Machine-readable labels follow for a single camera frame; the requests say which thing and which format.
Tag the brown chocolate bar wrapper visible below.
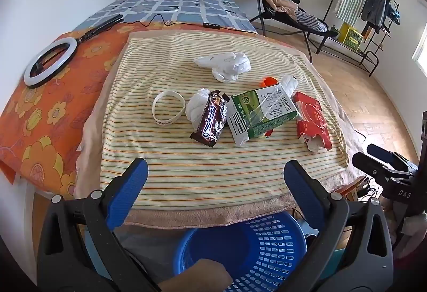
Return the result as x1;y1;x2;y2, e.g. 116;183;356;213
190;90;231;147

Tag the small white tissue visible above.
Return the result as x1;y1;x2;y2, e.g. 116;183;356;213
186;88;214;129

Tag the person's right hand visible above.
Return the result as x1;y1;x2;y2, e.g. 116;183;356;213
400;214;427;239

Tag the white plastic bag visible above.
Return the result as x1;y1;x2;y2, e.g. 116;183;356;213
193;52;251;82

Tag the blue plastic basket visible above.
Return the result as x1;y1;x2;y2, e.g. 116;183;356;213
173;212;321;292

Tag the blue garment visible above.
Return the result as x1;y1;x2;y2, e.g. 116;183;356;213
387;2;401;24

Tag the black clothes rack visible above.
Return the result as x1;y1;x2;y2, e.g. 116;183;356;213
315;0;401;77

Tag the red cardboard box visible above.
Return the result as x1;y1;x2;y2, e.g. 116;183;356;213
292;91;332;153

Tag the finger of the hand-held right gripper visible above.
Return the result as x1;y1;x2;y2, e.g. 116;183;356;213
352;152;415;186
367;144;418;173

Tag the dark jacket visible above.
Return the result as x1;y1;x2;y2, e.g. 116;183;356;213
360;0;389;33

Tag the blue plaid bed sheet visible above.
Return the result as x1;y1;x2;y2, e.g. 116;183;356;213
72;0;258;34

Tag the yellow crate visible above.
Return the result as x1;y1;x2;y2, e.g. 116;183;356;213
338;22;365;52

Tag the black cable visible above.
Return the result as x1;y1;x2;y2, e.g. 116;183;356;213
118;14;257;34

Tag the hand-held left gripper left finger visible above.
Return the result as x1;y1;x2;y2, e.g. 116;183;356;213
37;157;161;292

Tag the white rubber wristband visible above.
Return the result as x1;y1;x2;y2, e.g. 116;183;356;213
152;91;186;126

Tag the white ring light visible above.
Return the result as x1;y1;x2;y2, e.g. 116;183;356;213
23;38;80;89

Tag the striped clothing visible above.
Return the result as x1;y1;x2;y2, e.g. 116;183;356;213
294;10;329;33

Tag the beige towel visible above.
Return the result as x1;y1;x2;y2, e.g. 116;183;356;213
74;30;367;229

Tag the beige clothing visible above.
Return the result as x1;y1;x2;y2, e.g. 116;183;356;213
261;0;299;13

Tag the green and white milk carton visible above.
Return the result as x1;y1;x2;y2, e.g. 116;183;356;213
227;85;299;146

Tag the black ring light stand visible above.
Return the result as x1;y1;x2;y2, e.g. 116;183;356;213
75;14;122;44

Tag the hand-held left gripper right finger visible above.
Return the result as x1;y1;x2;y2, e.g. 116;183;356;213
278;159;394;292

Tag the window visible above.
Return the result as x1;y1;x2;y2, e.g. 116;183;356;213
412;20;427;73

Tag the striped yellow blanket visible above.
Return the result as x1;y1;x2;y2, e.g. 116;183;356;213
100;33;347;213

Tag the pale blue squeeze tube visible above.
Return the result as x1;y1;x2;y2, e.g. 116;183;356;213
280;74;298;96

